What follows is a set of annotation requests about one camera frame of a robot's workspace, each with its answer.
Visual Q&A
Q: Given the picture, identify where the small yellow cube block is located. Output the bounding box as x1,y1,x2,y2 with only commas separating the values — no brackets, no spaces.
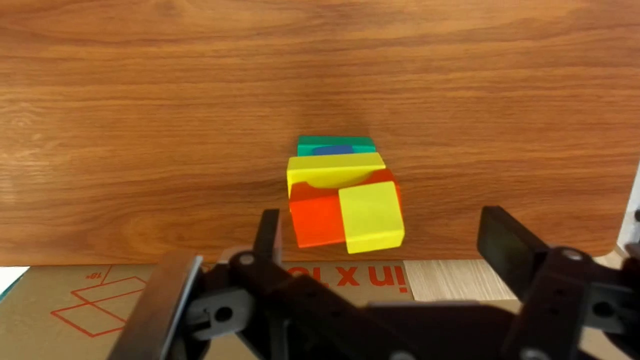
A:
338,180,406,256

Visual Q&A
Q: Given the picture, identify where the yellow rectangular block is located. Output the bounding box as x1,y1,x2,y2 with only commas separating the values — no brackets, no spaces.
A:
286,149,388,198

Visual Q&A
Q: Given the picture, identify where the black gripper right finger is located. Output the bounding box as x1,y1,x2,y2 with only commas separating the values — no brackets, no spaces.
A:
479,206,640,360

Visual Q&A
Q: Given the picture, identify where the orange arch block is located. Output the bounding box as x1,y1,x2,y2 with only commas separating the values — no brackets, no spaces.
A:
289,167,403,250

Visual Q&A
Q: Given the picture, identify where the blue block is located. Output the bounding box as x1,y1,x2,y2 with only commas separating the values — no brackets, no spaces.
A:
311,143,362,157

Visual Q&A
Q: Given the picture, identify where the green block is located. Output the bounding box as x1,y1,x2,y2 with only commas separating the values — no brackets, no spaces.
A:
295,134,378,157

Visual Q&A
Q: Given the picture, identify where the large cardboard box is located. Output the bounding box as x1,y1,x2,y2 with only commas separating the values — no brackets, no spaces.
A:
0,258,523,360

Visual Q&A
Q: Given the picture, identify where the small white object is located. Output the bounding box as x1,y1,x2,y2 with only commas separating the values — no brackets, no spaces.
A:
617,165,640,258

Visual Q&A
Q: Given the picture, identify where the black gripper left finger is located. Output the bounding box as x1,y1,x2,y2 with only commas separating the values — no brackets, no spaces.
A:
108,208,317,360

